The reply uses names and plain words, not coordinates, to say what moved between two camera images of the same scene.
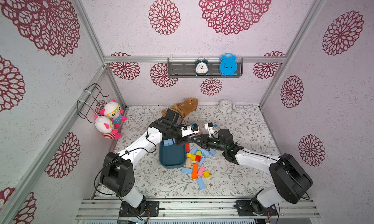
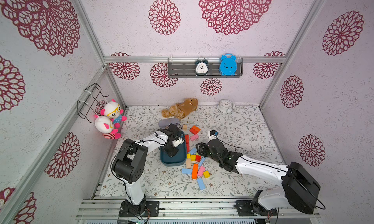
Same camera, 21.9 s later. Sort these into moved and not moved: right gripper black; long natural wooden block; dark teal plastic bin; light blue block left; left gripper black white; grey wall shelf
Moved: left gripper black white; right gripper black
Not moved: long natural wooden block; light blue block left; grey wall shelf; dark teal plastic bin
